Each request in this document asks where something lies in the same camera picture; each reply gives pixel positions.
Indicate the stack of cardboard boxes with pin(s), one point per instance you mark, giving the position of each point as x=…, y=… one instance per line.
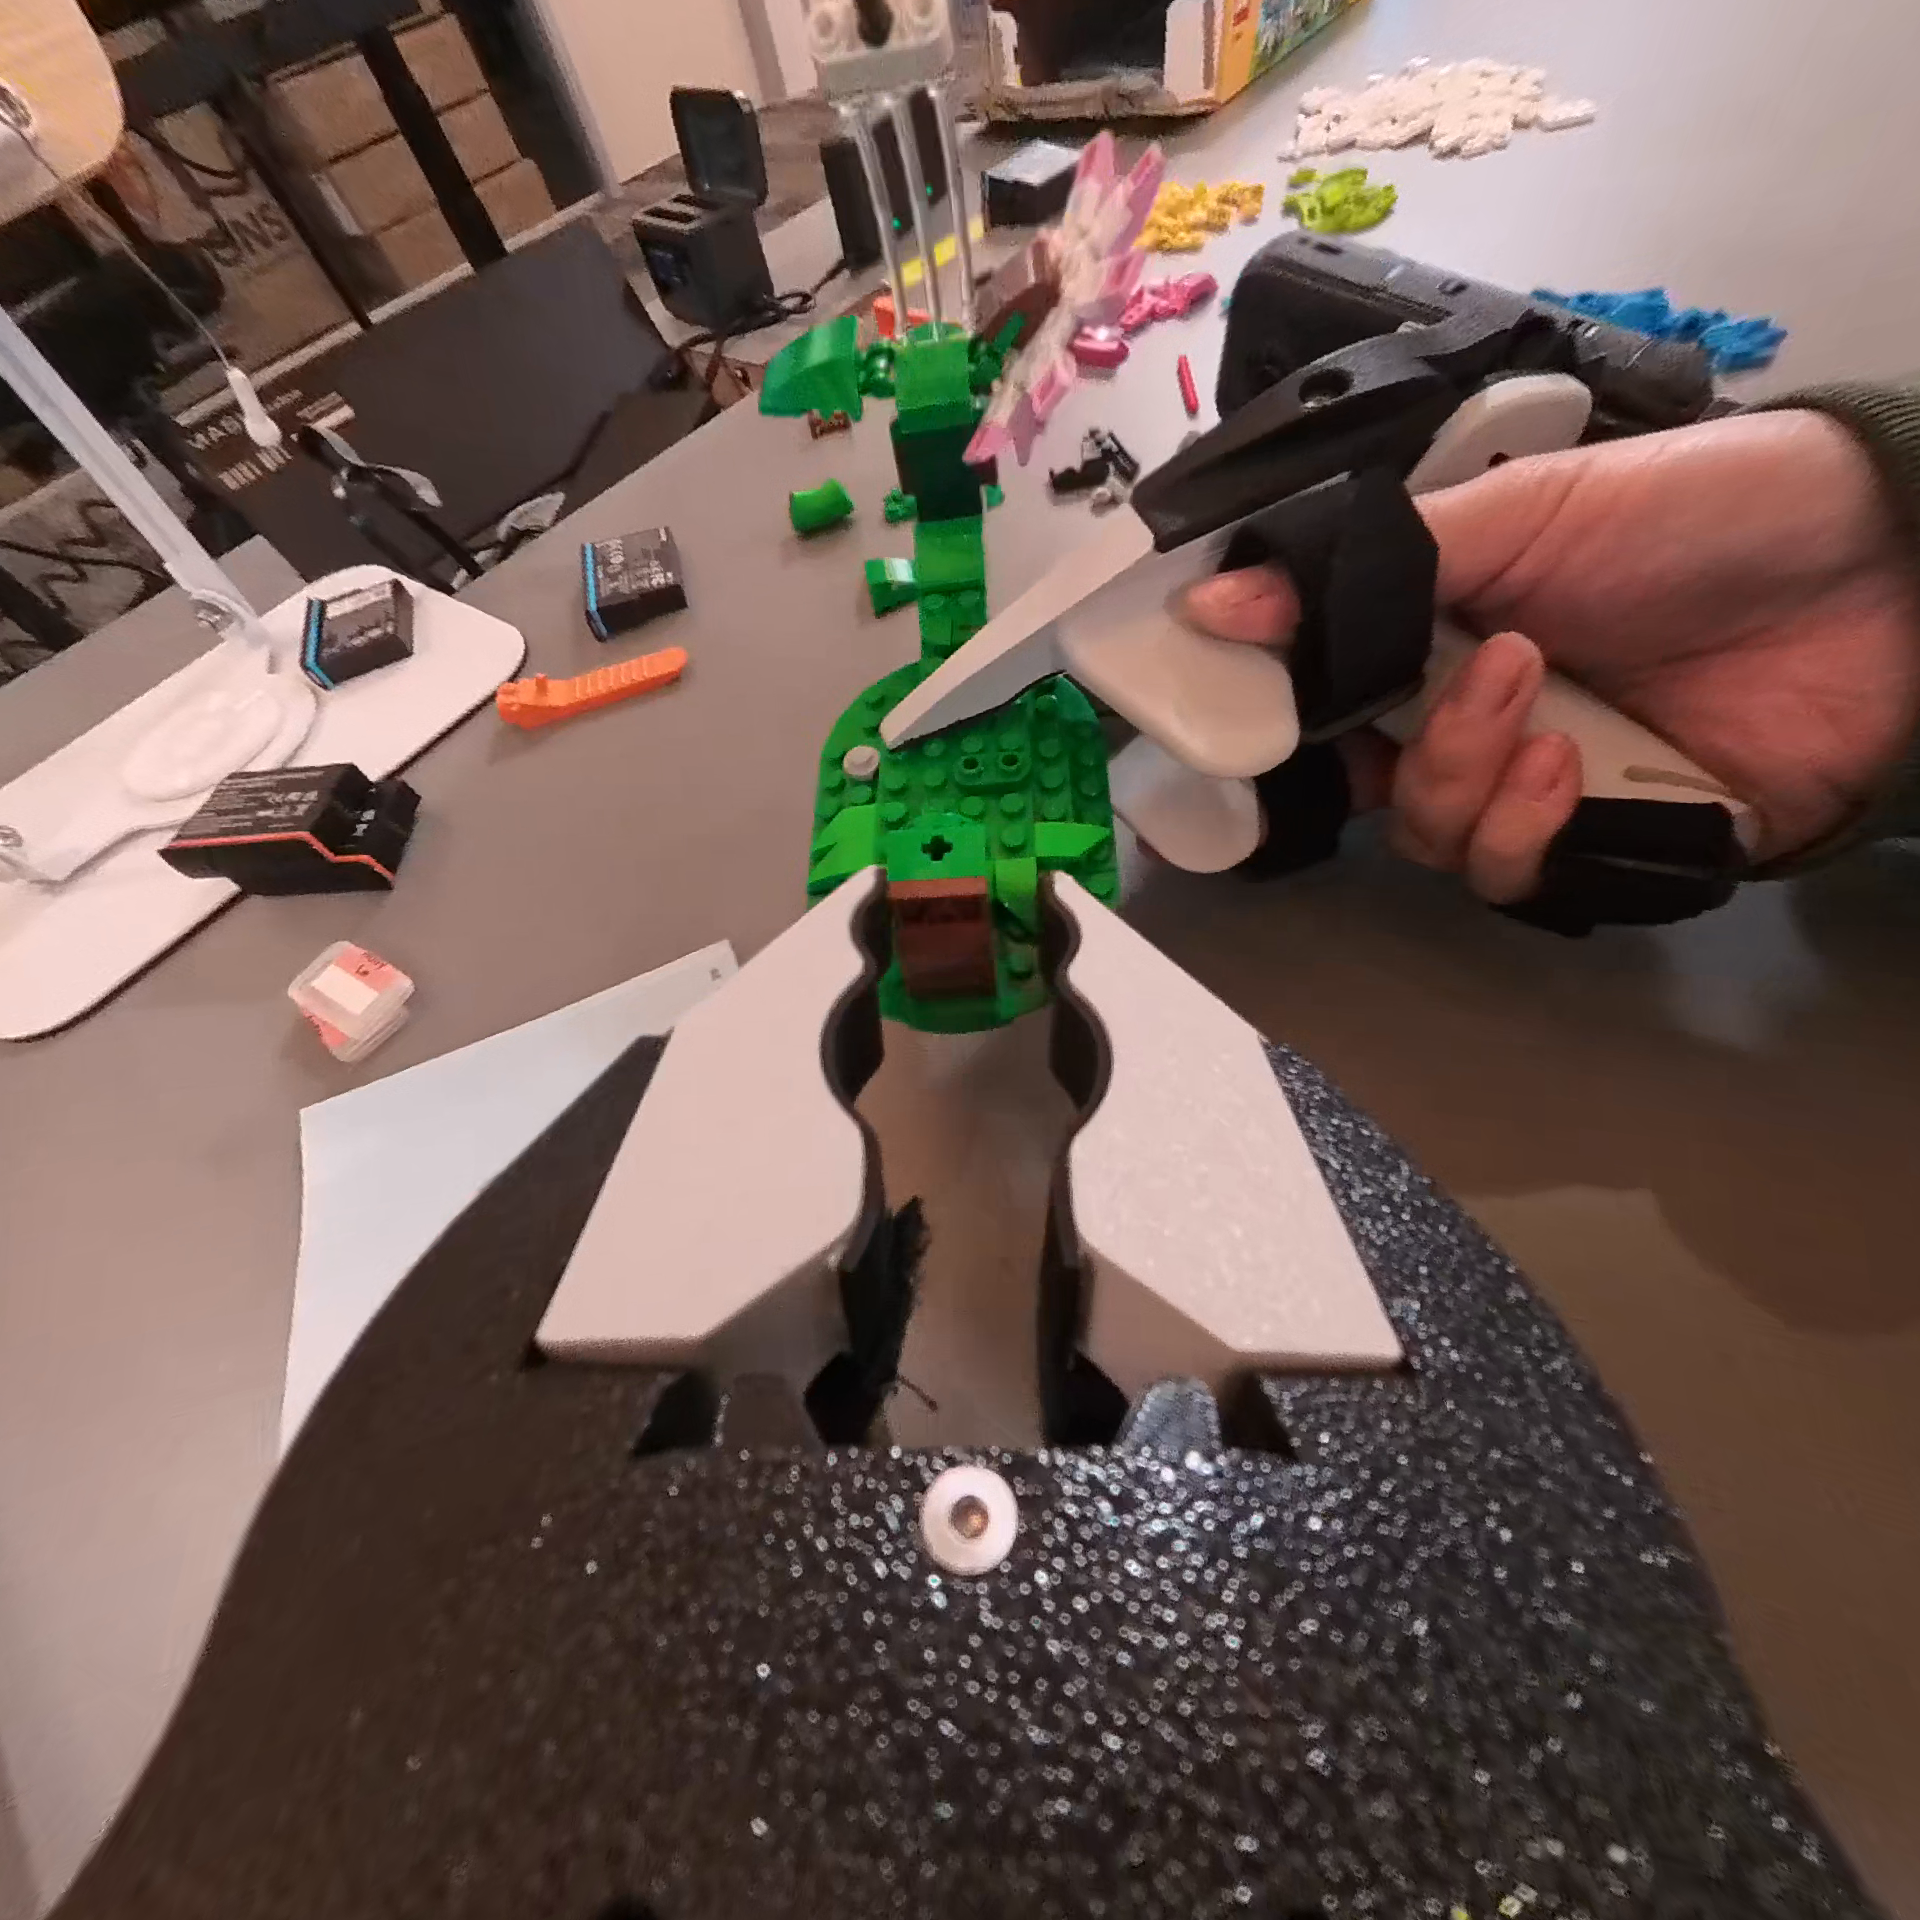
x=404, y=135

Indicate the black battery red edge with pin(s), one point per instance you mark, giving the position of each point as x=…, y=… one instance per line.
x=287, y=827

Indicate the black lego pieces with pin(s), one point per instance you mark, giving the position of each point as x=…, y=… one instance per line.
x=1092, y=459

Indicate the pile of blue lego pieces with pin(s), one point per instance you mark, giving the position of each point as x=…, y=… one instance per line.
x=1681, y=322

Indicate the orange brick separator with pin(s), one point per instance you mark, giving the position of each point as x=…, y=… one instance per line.
x=585, y=692

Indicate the black battery blue edge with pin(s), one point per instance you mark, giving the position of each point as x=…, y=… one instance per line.
x=638, y=581
x=364, y=628

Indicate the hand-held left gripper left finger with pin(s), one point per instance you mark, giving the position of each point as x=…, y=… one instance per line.
x=706, y=1186

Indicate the cardboard lego box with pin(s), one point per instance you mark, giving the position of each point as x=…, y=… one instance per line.
x=1139, y=60

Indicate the pile of yellow lego pieces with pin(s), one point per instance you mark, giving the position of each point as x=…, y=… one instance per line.
x=1201, y=215

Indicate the wooden round table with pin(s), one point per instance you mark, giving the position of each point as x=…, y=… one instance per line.
x=53, y=90

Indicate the black charger box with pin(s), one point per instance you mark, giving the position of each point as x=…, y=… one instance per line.
x=851, y=186

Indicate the small black box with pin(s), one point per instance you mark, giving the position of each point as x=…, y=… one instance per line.
x=1028, y=182

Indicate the person's right forearm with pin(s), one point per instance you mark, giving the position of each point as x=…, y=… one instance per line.
x=1869, y=417

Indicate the small clear card case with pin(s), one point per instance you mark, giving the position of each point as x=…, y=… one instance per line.
x=349, y=1001

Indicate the green lego flower build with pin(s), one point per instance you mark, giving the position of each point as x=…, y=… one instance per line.
x=974, y=796

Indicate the pile of white lego pieces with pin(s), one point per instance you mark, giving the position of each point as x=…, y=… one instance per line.
x=1442, y=108

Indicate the black battery charger case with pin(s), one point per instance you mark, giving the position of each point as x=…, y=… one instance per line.
x=706, y=208

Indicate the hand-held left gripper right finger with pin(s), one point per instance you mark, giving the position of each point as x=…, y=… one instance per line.
x=1217, y=1200

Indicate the pile of pink lego pieces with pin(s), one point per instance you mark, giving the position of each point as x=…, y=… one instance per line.
x=1157, y=307

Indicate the lego instruction sheet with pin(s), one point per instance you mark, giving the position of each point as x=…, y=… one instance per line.
x=451, y=1168

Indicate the clear plastic stand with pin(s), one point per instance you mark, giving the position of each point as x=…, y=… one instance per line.
x=93, y=451

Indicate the person's right hand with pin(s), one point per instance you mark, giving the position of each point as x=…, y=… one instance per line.
x=1696, y=600

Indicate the pile of lime lego pieces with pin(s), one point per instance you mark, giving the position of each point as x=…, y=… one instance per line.
x=1334, y=197

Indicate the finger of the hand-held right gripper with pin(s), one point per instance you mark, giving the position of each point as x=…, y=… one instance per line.
x=1187, y=809
x=1035, y=636

